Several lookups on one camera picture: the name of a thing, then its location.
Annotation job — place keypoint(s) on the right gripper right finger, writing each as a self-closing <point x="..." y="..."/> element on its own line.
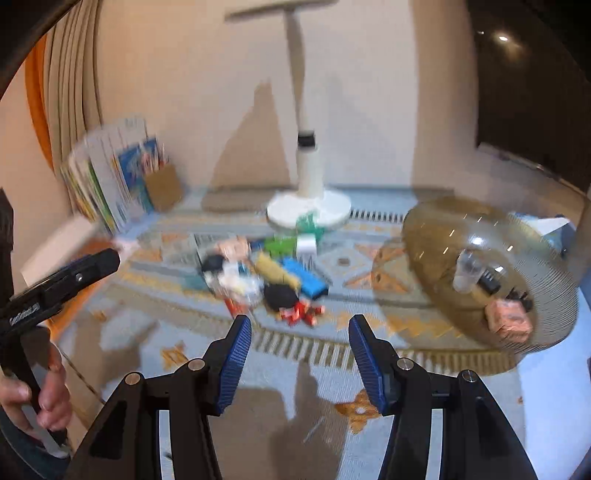
<point x="478" y="440"/>

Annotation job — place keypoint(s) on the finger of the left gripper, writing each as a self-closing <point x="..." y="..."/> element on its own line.
<point x="94" y="267"/>

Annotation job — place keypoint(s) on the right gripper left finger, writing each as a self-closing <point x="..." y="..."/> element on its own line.
<point x="123" y="441"/>

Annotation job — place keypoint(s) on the light blue jelly toy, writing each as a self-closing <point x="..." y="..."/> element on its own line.
<point x="195" y="283"/>

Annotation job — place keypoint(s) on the orange brown box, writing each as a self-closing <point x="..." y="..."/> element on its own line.
<point x="509" y="320"/>

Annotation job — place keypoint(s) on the black rectangular case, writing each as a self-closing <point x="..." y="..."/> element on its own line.
<point x="491" y="285"/>

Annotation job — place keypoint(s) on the pink oval gadget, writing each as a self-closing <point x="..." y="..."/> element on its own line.
<point x="234" y="249"/>

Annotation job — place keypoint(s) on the yellow highlighter block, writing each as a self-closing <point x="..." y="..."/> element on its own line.
<point x="270" y="270"/>

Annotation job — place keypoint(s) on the black knitted ball charm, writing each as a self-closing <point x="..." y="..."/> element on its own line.
<point x="279" y="296"/>

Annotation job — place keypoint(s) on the red candy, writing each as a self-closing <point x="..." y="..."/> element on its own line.
<point x="301" y="312"/>

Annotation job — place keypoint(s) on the white power adapter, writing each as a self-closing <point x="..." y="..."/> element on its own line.
<point x="306" y="247"/>

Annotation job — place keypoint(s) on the blue rectangular lighter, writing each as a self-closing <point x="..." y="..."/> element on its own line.
<point x="312" y="286"/>

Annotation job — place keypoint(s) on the black-headed toy figure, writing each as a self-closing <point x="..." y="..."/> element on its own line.
<point x="220" y="273"/>

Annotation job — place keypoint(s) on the orange white book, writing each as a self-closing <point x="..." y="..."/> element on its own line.
<point x="46" y="275"/>

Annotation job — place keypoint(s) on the standing booklets stack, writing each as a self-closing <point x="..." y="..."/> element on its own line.
<point x="107" y="169"/>

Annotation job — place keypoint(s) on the cork pen holder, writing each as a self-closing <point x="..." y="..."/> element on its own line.
<point x="164" y="188"/>

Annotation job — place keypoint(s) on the amber ribbed glass bowl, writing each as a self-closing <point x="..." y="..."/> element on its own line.
<point x="436" y="231"/>

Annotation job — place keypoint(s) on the clear plastic cup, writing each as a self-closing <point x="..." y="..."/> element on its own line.
<point x="469" y="269"/>

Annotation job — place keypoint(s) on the light green dinosaur toy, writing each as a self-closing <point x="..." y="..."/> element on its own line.
<point x="278" y="247"/>

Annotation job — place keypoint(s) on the dark green dinosaur toy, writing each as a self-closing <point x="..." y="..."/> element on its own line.
<point x="306" y="225"/>

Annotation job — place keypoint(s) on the white desk lamp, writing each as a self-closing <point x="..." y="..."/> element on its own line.
<point x="328" y="208"/>

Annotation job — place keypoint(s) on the black wall television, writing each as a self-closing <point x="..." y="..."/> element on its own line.
<point x="533" y="64"/>

